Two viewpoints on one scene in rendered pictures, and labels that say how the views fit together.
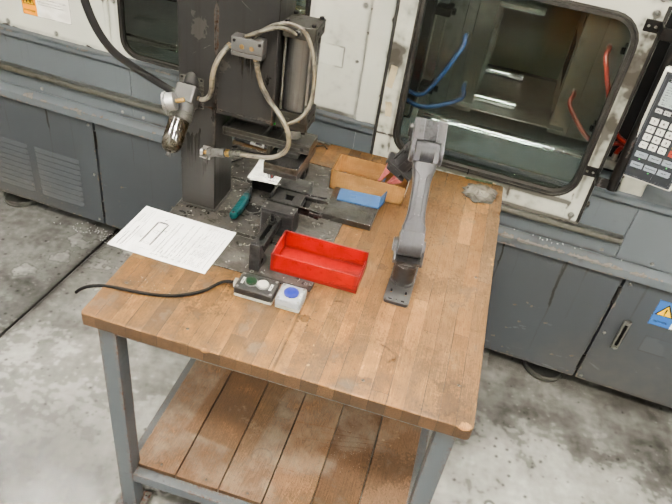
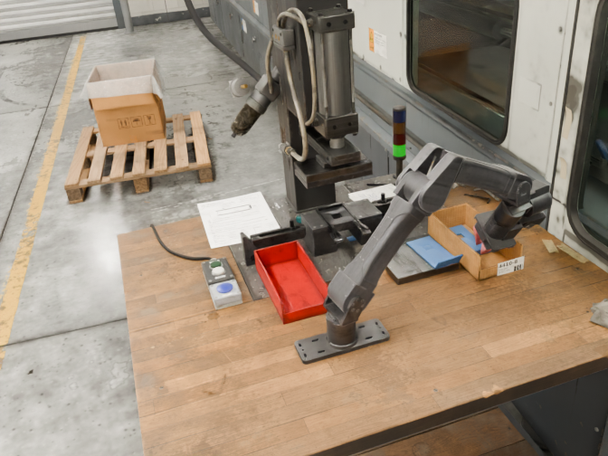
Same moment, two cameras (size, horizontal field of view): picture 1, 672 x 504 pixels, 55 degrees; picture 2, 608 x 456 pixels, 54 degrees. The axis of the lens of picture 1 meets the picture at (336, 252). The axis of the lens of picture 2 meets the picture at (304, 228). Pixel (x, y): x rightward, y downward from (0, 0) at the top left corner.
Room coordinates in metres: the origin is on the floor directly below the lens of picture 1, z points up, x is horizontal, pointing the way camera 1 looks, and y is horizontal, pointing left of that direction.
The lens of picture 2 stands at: (0.91, -1.08, 1.76)
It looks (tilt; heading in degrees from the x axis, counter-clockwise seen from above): 30 degrees down; 64
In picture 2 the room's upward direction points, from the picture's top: 5 degrees counter-clockwise
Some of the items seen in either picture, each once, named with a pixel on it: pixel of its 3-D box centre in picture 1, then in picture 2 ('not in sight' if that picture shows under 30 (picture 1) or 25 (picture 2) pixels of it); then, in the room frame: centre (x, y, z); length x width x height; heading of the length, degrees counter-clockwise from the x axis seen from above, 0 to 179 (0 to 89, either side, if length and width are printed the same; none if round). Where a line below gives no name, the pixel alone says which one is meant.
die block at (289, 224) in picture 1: (287, 207); (341, 228); (1.63, 0.17, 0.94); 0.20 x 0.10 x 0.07; 170
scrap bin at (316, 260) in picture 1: (319, 261); (290, 279); (1.41, 0.04, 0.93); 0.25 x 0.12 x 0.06; 80
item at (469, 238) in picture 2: not in sight; (466, 238); (1.88, -0.05, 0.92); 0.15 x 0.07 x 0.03; 81
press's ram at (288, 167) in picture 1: (269, 119); (321, 122); (1.63, 0.24, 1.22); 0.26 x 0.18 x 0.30; 80
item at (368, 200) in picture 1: (362, 195); (433, 249); (1.77, -0.06, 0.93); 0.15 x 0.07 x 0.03; 84
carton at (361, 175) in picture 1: (370, 179); (473, 240); (1.88, -0.08, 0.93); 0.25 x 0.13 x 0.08; 80
